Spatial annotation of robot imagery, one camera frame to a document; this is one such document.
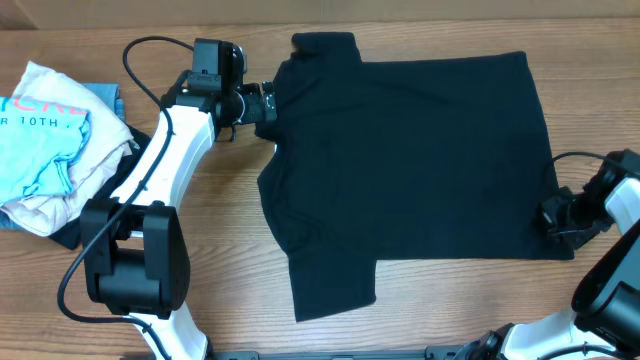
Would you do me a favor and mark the black t-shirt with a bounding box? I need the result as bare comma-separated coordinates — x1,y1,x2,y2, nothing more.
256,33,574,321

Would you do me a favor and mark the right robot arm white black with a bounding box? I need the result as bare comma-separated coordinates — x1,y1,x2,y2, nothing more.
455,149,639,360

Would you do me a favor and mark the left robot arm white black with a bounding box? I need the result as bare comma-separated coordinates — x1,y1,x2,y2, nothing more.
80,71,276,359

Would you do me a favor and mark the beige folded garment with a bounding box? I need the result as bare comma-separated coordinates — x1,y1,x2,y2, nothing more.
1,62,133,237

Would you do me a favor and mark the light blue printed t-shirt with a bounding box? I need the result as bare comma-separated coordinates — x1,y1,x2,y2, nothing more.
1,97,90,203

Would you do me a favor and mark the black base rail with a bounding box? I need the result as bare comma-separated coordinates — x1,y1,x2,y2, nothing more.
212,345,463,360

